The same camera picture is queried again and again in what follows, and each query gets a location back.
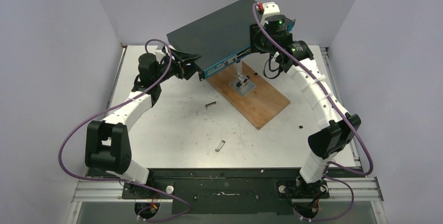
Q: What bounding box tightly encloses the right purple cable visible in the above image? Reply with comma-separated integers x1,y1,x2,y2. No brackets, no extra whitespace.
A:
252,2,375,222

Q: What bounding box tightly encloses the dark transceiver module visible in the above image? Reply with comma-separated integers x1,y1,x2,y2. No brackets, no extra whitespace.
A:
205,101,217,109

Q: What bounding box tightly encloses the purple cable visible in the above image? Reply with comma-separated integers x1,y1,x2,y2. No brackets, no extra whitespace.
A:
252,2,375,222
57,39,193,223

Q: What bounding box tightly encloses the wooden base board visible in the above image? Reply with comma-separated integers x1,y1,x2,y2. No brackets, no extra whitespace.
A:
207,62,290,129

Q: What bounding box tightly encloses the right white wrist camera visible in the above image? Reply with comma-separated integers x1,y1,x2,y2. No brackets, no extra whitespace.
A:
257,2,281,26

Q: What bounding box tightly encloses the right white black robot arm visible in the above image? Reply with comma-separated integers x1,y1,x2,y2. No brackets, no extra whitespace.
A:
250,15,361,197

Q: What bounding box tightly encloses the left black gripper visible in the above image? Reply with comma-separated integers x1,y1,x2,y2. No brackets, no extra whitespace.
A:
154,49,202,84

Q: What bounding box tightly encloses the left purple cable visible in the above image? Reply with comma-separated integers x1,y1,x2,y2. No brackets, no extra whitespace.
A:
57,39,193,223

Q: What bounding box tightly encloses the metal switch mounting stand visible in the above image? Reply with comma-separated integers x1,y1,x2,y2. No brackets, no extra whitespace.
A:
230,61,256,97

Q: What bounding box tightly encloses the teal grey network switch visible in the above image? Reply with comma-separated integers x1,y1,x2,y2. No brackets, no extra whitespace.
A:
167,0,295,80

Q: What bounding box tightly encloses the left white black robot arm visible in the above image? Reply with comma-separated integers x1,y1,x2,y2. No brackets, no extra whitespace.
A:
85,46,201,198

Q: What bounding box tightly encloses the aluminium frame rail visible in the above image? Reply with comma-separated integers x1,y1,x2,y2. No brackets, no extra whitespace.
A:
72,178,382,203

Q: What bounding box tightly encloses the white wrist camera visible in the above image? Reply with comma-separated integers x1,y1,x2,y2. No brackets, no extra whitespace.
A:
154,45,167,59
257,2,281,26

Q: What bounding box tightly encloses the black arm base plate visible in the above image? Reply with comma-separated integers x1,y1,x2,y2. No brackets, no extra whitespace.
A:
122,168,365,216

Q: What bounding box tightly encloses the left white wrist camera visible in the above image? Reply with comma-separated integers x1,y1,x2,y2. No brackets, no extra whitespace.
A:
154,45,167,59

